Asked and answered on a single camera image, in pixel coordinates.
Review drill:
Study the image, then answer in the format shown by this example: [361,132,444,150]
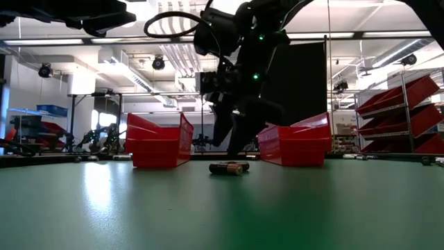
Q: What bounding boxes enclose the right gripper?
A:
[210,51,285,157]

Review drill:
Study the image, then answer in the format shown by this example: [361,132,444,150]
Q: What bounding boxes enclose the metal wire shelf rack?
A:
[353,67,444,154]

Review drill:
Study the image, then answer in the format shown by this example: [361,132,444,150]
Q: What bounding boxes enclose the red storage bin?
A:
[40,121,69,149]

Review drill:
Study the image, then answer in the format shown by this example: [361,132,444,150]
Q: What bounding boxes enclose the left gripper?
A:
[58,0,137,38]

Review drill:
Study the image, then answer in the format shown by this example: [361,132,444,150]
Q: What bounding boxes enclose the black ceiling camera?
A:
[37,62,53,78]
[400,53,418,67]
[151,55,166,71]

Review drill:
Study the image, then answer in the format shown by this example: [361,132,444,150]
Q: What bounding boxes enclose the red shelf bin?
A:
[356,75,441,115]
[360,133,444,154]
[359,103,444,138]

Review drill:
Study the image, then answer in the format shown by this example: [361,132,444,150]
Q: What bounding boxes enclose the blue storage bin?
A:
[36,104,69,117]

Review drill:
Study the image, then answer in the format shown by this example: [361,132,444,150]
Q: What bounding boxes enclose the black rig frame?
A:
[68,92,123,153]
[200,90,209,153]

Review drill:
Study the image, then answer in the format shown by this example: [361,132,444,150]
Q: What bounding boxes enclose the copper and black battery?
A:
[223,160,250,172]
[209,162,244,176]

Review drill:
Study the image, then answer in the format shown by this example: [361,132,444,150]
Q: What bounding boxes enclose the red plastic bin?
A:
[257,111,332,167]
[125,112,194,169]

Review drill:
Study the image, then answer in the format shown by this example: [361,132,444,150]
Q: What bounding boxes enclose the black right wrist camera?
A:
[195,70,241,95]

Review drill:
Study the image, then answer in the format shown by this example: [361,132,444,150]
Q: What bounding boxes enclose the black right camera cable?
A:
[143,10,209,40]

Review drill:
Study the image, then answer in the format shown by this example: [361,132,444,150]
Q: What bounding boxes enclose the green table mat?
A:
[0,158,444,250]

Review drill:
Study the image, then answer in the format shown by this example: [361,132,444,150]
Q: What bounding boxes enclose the black divider panel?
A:
[268,42,328,126]

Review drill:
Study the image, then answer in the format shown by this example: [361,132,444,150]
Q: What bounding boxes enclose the cardboard box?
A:
[335,123,354,136]

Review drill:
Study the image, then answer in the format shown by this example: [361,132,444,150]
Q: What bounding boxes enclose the dark cart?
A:
[10,115,44,156]

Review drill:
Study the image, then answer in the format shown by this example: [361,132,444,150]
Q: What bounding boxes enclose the silver ventilation duct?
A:
[370,37,438,69]

